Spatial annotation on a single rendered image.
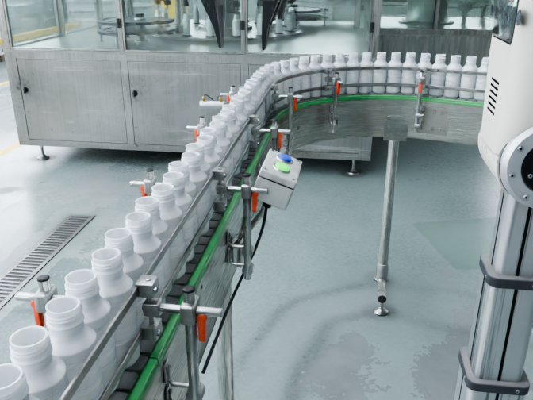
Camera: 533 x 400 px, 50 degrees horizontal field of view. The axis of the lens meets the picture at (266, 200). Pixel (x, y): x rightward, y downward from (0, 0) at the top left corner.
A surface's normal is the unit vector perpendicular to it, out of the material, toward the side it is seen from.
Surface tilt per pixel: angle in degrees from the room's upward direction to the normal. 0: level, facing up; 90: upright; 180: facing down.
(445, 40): 90
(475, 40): 91
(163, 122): 92
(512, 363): 90
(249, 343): 0
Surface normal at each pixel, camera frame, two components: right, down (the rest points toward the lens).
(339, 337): 0.00, -0.92
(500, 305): -0.14, 0.38
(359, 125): 0.20, 0.34
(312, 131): 0.66, 0.29
